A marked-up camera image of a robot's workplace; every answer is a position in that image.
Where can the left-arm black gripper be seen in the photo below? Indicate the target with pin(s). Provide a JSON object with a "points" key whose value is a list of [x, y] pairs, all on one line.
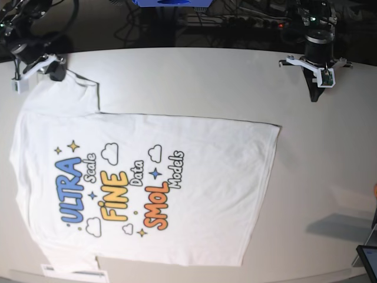
{"points": [[318, 52]]}

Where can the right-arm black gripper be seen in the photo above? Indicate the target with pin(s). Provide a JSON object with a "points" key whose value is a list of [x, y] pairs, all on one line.
{"points": [[29, 51]]}

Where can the white printed T-shirt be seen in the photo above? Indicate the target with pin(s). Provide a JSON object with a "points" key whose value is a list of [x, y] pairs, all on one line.
{"points": [[161, 189]]}

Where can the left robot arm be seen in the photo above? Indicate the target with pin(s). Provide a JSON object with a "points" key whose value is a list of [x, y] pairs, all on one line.
{"points": [[305, 30]]}

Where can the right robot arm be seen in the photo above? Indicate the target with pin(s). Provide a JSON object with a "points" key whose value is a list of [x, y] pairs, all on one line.
{"points": [[17, 19]]}

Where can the white power strip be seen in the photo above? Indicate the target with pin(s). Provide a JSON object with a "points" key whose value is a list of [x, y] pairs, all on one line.
{"points": [[232, 21]]}

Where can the laptop computer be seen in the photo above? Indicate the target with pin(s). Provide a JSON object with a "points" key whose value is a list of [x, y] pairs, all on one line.
{"points": [[366, 253]]}

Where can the white paper label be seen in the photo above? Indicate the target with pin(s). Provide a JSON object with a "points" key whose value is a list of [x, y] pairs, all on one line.
{"points": [[81, 276]]}

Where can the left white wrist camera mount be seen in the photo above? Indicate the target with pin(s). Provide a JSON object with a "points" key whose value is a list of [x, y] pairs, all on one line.
{"points": [[324, 77]]}

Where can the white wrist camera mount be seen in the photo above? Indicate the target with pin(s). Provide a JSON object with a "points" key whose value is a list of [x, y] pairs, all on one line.
{"points": [[324, 77], [20, 82]]}

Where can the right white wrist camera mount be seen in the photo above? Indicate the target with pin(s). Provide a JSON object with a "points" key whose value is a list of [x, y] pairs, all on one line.
{"points": [[20, 82]]}

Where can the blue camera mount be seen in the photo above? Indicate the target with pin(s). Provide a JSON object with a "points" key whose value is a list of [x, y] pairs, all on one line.
{"points": [[172, 3]]}

